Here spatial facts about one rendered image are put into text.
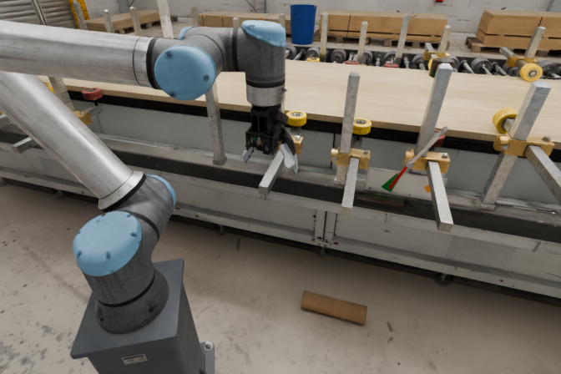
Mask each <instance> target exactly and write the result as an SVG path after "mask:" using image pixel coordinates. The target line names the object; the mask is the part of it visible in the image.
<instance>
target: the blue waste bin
mask: <svg viewBox="0 0 561 374"><path fill-rule="evenodd" d="M290 8H291V42H292V43H293V44H297V45H308V44H312V43H313V38H314V30H315V21H316V15H317V12H318V7H317V5H309V4H297V5H290ZM316 8H317V11H316Z"/></svg>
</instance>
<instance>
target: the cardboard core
mask: <svg viewBox="0 0 561 374"><path fill-rule="evenodd" d="M301 308H304V309H307V310H310V311H316V312H319V313H322V314H326V315H329V316H334V317H338V318H341V319H344V320H348V321H353V322H356V323H360V324H363V325H365V324H366V314H367V306H364V305H360V304H357V303H353V302H349V301H344V300H340V299H336V298H333V297H329V296H324V295H320V294H316V293H314V292H310V291H304V292H303V295H302V299H301Z"/></svg>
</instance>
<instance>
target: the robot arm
mask: <svg viewBox="0 0 561 374"><path fill-rule="evenodd" d="M286 46H287V44H286V31H285V29H284V27H283V26H282V25H280V24H279V23H273V22H268V21H261V20H259V21H256V20H248V21H244V22H243V23H242V24H241V28H200V27H197V26H192V27H189V28H183V29H182V30H181V31H180V32H179V35H178V37H177V39H174V38H158V37H151V38H147V37H140V36H132V35H124V34H117V33H103V32H95V31H88V30H81V29H73V28H59V27H52V26H44V25H37V24H29V23H15V22H8V21H0V111H1V112H3V113H4V114H5V115H6V116H7V117H8V118H10V119H11V120H12V121H13V122H14V123H15V124H16V125H17V126H18V127H19V128H20V129H21V130H22V131H24V132H25V133H26V134H27V135H28V136H29V137H31V138H32V139H33V140H34V141H35V142H36V143H37V144H39V145H40V146H41V147H42V148H43V149H44V150H46V151H47V152H48V153H49V154H50V155H51V156H53V157H54V158H55V159H56V160H57V161H58V162H59V163H60V164H61V165H62V166H63V167H64V168H65V169H67V170H68V171H69V172H70V173H71V174H72V175H74V176H75V177H76V178H77V179H78V180H79V181H80V182H82V183H83V184H84V185H85V186H86V187H87V188H88V189H90V190H91V191H92V192H93V193H94V194H95V195H97V196H98V198H99V208H100V209H101V210H102V211H103V212H104V213H105V214H106V215H104V216H102V215H99V216H97V217H95V218H93V219H92V220H90V221H89V222H88V223H86V224H85V225H84V226H83V227H82V228H81V229H80V230H79V232H78V234H77V235H76V236H75V238H74V240H73V253H74V256H75V260H76V263H77V265H78V268H79V269H80V270H81V271H82V272H83V275H84V277H85V279H86V281H87V282H88V284H89V286H90V288H91V290H92V291H93V293H94V295H95V297H96V302H95V315H96V318H97V320H98V322H99V324H100V325H101V326H102V327H103V328H104V329H105V330H106V331H109V332H112V333H117V334H123V333H129V332H132V331H137V330H138V329H140V328H142V327H144V326H146V325H148V324H149V323H150V322H151V321H152V320H154V319H155V318H156V317H157V316H158V315H159V313H160V312H161V311H162V310H163V309H164V307H165V305H166V302H167V300H168V297H169V287H168V284H167V281H166V279H165V278H164V276H163V275H162V274H161V273H160V272H159V271H157V270H156V269H155V268H154V266H153V263H152V260H151V255H152V252H153V250H154V248H155V246H156V244H157V242H158V241H159V237H160V236H161V234H162V232H163V230H164V227H165V226H166V224H167V222H168V220H169V217H170V216H171V215H172V213H173V211H174V205H175V201H176V196H175V192H174V189H173V188H172V187H171V186H170V184H169V183H168V182H167V181H166V180H165V179H163V178H161V177H159V176H157V175H153V174H152V175H148V174H144V173H143V172H142V171H133V170H130V169H129V168H128V167H127V166H126V165H125V164H124V163H123V162H122V161H121V160H120V159H119V158H118V157H117V156H116V155H115V154H114V153H113V152H112V151H111V150H110V149H109V148H108V147H107V146H106V145H105V144H104V143H103V142H102V141H101V140H100V139H99V138H98V137H97V136H96V135H95V134H94V133H93V132H92V131H91V130H90V129H89V128H88V127H87V126H86V125H85V124H84V123H83V122H82V121H81V120H80V119H79V118H78V117H77V116H76V115H75V114H74V113H73V112H72V111H71V110H70V109H69V108H68V107H67V106H66V105H65V104H64V103H63V102H62V101H61V100H60V99H59V98H58V97H57V96H56V95H55V94H54V93H53V92H52V91H51V90H50V89H49V88H48V87H47V86H46V85H45V84H44V83H43V82H42V81H41V80H40V79H39V78H38V77H37V76H36V75H41V76H49V77H56V78H71V79H78V80H86V81H94V82H101V83H116V84H123V85H131V86H139V87H147V88H152V89H158V90H163V91H164V92H165V93H167V94H168V95H169V96H170V97H172V98H174V99H178V100H184V101H190V100H194V99H198V98H199V97H201V96H202V95H204V94H206V93H207V92H208V91H209V90H210V89H211V88H212V86H213V84H214V83H215V80H216V78H217V77H218V75H219V74H220V73H221V72H241V73H245V86H246V99H247V101H248V102H249V103H250V104H251V107H252V109H251V110H250V116H251V126H250V127H249V128H248V129H247V130H246V131H245V142H246V145H245V149H244V153H243V154H242V155H241V157H240V159H242V158H243V161H244V164H245V163H246V162H247V160H248V159H249V158H250V155H251V154H252V153H253V152H254V149H257V150H259V151H263V154H268V155H270V153H272V155H274V154H275V152H276V151H277V150H278V144H279V142H280V141H281V143H282V144H281V145H280V151H281V153H282V154H283V156H284V166H285V167H286V168H287V169H289V168H290V167H291V168H292V170H293V171H294V173H295V174H296V173H297V169H298V164H297V157H296V148H295V144H294V141H293V138H292V137H291V136H290V135H289V133H288V132H287V131H286V129H285V127H284V126H283V124H284V125H287V124H288V118H289V116H287V115H286V114H284V113H282V112H281V111H280V110H278V109H280V108H281V103H283V102H284V101H285V99H286V92H287V88H286Z"/></svg>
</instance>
